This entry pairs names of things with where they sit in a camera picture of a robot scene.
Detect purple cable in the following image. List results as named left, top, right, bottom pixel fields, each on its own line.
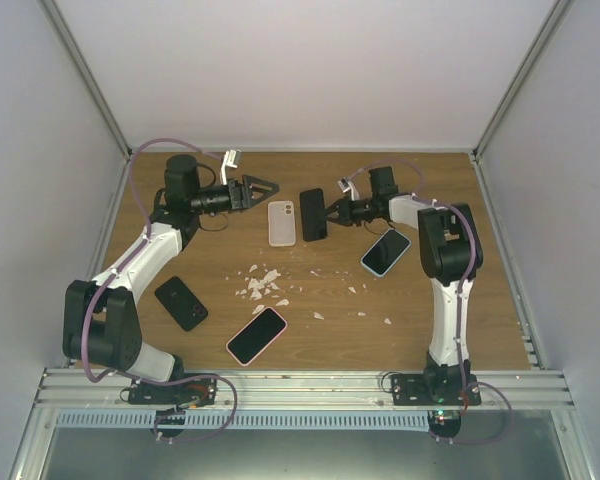
left=344, top=158, right=514, bottom=446
left=79, top=138, right=239, bottom=446

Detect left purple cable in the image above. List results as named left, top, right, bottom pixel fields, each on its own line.
left=79, top=138, right=239, bottom=446

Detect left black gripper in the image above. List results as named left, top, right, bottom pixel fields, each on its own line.
left=191, top=175, right=279, bottom=214

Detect aluminium corner post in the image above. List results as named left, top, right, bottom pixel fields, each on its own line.
left=38, top=0, right=134, bottom=162
left=470, top=0, right=576, bottom=162

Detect white debris pile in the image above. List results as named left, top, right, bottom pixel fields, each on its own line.
left=234, top=263, right=290, bottom=306

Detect phone in pink case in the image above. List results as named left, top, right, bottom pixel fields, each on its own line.
left=226, top=307, right=288, bottom=366

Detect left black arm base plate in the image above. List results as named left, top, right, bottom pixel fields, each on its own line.
left=119, top=377, right=217, bottom=408

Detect aluminium front rail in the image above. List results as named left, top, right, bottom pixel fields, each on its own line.
left=34, top=369, right=574, bottom=410

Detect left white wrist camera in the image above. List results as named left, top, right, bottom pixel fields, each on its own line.
left=220, top=149, right=242, bottom=185

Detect left aluminium corner post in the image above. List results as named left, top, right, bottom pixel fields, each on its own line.
left=38, top=0, right=134, bottom=162

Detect black phone face down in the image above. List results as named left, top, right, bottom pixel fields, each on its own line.
left=154, top=276, right=209, bottom=332

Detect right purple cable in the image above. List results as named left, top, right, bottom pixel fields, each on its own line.
left=344, top=158, right=514, bottom=446

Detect beige phone case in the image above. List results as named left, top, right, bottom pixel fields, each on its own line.
left=267, top=201, right=296, bottom=247

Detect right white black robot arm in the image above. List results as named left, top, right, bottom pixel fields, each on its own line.
left=323, top=166, right=483, bottom=405

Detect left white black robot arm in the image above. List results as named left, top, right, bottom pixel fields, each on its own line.
left=62, top=154, right=280, bottom=404

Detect grey slotted cable duct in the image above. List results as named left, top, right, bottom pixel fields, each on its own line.
left=56, top=409, right=429, bottom=432

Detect right aluminium corner post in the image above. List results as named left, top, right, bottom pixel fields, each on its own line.
left=470, top=0, right=576, bottom=162

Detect black smartphone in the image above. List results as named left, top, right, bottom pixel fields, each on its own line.
left=299, top=188, right=328, bottom=242

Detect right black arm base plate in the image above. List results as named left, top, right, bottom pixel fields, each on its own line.
left=379, top=371, right=482, bottom=407

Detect phone in blue case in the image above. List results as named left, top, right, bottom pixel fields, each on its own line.
left=360, top=229, right=412, bottom=278

